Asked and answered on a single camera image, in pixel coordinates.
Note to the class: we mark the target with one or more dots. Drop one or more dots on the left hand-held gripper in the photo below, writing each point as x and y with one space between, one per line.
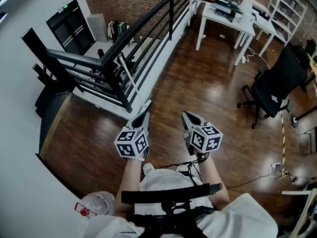
130 144

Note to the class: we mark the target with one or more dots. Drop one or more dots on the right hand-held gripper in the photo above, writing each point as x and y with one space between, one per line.
205 139

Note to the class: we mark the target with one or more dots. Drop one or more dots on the person's right forearm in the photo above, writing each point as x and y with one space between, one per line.
213 180

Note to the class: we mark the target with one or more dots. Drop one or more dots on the person's left forearm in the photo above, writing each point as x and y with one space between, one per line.
128 182

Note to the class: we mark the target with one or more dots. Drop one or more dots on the person's left shoe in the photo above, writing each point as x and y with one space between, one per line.
148 168

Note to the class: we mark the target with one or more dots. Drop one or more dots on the person's shoe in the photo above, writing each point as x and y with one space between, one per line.
148 168
182 168

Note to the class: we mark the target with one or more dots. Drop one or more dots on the person's right shoe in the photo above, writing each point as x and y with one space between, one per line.
182 168

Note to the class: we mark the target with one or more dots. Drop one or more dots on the black metal stair railing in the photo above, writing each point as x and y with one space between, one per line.
119 48

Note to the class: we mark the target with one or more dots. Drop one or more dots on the black chest harness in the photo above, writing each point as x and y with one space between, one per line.
168 197

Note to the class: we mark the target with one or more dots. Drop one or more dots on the small white cup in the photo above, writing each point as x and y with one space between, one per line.
222 36

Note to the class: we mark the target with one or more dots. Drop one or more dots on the black office chair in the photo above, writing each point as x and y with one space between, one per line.
275 85

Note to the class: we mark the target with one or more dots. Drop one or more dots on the clear plastic water bottle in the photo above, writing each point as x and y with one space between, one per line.
97 203

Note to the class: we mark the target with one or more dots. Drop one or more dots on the white power strip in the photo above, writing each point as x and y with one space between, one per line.
275 167

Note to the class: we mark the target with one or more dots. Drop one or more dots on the grey metal cabinet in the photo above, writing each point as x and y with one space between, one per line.
97 27

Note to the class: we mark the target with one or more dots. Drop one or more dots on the person's white clothing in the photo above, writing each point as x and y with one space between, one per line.
237 219

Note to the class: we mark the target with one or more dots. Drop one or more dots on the black desk foot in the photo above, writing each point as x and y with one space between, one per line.
303 116

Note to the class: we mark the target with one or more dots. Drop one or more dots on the black double door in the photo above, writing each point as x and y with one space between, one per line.
71 31

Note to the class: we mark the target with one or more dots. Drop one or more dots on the black device on table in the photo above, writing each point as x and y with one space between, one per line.
224 9

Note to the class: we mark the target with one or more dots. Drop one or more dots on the white table with black items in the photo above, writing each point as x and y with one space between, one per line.
266 25

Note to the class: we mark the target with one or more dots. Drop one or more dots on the white printer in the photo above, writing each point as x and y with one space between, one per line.
246 10

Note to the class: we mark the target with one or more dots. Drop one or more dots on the black high-back chair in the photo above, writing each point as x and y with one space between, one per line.
305 53

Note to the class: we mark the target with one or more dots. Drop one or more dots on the green exit sign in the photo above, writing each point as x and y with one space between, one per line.
66 7

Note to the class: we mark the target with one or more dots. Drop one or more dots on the white shelf rack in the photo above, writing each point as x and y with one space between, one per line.
287 11

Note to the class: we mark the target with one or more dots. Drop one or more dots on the white frame stand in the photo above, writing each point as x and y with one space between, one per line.
303 212

